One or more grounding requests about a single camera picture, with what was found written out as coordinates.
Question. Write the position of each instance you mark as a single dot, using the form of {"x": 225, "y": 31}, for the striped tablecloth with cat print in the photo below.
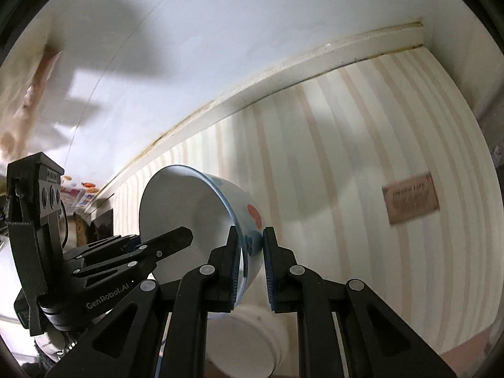
{"x": 354, "y": 145}

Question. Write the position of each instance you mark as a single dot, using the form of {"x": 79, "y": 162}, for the plain white bowl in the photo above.
{"x": 244, "y": 342}

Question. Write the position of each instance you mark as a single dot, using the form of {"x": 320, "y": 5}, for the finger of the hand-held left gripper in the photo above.
{"x": 165, "y": 246}
{"x": 114, "y": 244}

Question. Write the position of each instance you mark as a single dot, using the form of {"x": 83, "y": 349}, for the colourful wall stickers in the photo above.
{"x": 84, "y": 195}

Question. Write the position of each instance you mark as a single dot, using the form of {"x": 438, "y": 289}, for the brown label patch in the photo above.
{"x": 411, "y": 199}

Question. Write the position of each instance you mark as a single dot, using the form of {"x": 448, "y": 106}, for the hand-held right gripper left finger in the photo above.
{"x": 235, "y": 267}

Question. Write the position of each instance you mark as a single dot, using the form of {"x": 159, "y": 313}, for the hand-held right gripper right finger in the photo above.
{"x": 269, "y": 267}

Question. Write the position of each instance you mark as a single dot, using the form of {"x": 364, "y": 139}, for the white bowl with coloured dots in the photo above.
{"x": 185, "y": 204}

